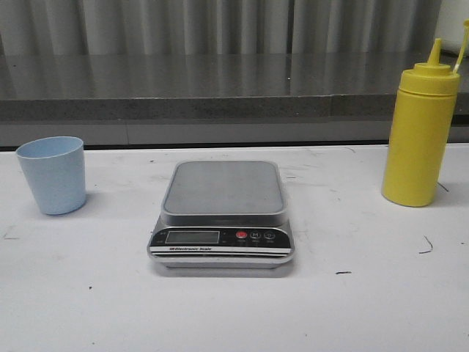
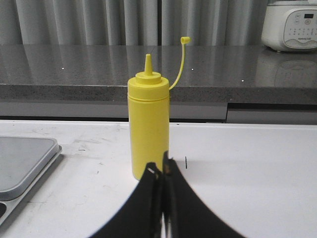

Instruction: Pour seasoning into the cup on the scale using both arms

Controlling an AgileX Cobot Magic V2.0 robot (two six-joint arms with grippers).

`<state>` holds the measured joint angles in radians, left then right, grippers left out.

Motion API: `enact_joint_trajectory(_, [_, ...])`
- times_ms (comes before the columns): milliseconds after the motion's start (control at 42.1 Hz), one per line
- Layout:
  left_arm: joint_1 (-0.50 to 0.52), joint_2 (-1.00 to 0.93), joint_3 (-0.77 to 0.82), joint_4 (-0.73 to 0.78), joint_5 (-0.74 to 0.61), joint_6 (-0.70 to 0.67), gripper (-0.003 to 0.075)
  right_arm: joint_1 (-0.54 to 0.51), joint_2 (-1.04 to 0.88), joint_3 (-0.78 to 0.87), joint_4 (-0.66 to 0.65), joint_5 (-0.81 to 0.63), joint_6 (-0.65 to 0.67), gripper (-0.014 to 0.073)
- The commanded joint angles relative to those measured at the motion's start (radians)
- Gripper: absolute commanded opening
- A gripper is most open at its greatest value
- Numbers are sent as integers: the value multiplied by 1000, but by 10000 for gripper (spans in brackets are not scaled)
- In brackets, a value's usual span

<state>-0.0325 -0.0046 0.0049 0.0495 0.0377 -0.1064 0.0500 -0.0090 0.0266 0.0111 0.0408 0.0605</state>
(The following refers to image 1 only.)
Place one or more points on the light blue plastic cup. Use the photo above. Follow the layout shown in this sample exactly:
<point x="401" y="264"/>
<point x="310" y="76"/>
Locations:
<point x="54" y="168"/>

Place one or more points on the silver electronic kitchen scale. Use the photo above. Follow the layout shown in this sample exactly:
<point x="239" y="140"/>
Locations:
<point x="223" y="214"/>

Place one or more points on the yellow squeeze bottle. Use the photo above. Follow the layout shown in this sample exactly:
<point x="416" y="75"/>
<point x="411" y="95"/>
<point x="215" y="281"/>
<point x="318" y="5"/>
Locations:
<point x="423" y="111"/>

